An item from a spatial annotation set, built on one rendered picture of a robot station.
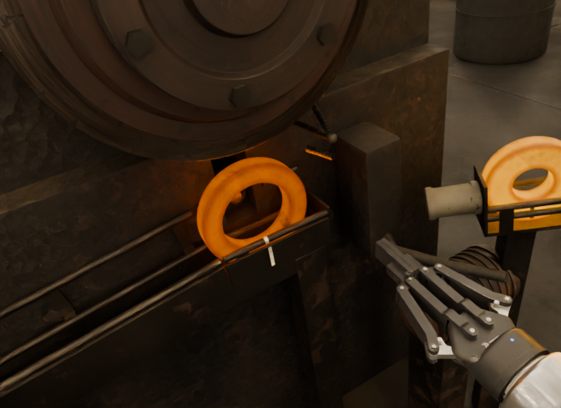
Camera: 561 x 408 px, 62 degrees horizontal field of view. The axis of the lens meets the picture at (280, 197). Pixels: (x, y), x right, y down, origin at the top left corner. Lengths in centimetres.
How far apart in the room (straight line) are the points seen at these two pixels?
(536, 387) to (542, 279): 123
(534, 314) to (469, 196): 83
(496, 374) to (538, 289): 117
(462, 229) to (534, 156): 107
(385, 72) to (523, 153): 27
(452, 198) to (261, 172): 35
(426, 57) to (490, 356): 58
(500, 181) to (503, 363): 39
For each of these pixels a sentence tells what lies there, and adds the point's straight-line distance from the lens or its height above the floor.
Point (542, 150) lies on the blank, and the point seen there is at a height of 77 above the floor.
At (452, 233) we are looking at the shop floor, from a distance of 187.
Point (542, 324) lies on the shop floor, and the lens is 162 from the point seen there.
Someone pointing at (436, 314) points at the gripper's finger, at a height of 73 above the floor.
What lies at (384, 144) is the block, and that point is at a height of 80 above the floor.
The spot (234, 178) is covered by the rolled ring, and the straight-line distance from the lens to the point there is 69.
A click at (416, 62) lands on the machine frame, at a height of 87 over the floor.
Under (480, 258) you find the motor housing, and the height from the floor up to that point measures 53.
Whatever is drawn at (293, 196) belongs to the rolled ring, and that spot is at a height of 76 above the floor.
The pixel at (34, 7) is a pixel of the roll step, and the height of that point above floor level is 112.
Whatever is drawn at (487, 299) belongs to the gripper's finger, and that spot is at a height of 74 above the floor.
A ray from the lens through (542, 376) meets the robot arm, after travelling 54.
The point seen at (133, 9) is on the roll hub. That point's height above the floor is 111.
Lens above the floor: 119
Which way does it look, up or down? 34 degrees down
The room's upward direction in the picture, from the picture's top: 10 degrees counter-clockwise
